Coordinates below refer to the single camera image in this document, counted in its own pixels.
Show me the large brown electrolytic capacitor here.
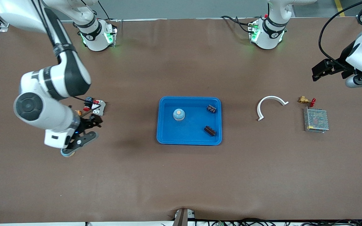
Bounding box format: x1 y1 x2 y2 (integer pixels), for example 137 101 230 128
203 125 217 137

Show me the white red circuit breaker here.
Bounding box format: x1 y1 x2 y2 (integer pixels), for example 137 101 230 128
91 100 106 116

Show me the metal mesh power supply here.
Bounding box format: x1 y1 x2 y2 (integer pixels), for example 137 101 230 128
303 107 330 134

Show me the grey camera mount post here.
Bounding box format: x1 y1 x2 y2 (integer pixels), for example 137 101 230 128
172 208 195 226

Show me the red emergency stop button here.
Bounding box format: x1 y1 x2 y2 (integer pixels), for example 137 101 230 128
83 96 94 112

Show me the black right arm base cable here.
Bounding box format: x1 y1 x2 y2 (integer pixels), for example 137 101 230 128
98 0 114 21

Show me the black arm base cable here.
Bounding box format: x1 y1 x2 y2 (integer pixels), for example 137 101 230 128
221 15 254 34
98 0 114 21

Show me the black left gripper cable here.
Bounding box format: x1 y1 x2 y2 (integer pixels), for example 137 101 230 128
318 0 362 68

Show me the blue plastic tray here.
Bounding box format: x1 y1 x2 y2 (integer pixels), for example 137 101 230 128
156 96 222 146

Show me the brass valve red handle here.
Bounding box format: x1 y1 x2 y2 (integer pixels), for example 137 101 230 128
298 96 316 107

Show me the white curved plastic bracket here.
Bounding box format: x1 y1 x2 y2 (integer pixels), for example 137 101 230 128
257 96 289 121

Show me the black left arm base cable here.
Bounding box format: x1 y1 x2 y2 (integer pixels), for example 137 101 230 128
221 15 254 34

